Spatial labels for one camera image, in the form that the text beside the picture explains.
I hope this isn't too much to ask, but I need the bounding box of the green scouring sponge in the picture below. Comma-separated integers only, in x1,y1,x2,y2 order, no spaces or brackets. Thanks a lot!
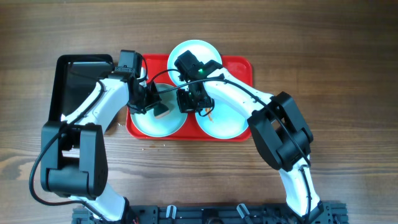
154,103,170,119

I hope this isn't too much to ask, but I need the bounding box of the light blue plate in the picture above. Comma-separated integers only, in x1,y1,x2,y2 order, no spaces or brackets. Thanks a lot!
167,40,223,86
131,90,187,138
195,100,248,139

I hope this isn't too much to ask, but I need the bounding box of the light blue plate top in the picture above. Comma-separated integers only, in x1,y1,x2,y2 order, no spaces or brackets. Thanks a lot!
167,40,223,86

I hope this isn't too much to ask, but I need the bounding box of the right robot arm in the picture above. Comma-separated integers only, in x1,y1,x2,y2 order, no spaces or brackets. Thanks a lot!
174,50,321,223

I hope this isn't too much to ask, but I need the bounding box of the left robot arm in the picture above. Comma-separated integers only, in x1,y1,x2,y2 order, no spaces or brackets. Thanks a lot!
31,50,160,223

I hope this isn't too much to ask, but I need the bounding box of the red plastic tray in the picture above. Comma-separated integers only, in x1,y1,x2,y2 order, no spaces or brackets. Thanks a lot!
126,54,253,142

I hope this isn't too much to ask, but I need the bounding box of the black rectangular tray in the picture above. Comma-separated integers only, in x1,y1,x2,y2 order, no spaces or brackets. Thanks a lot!
49,54,114,121

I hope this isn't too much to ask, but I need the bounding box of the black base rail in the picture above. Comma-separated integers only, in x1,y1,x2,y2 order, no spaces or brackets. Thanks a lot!
72,202,349,224

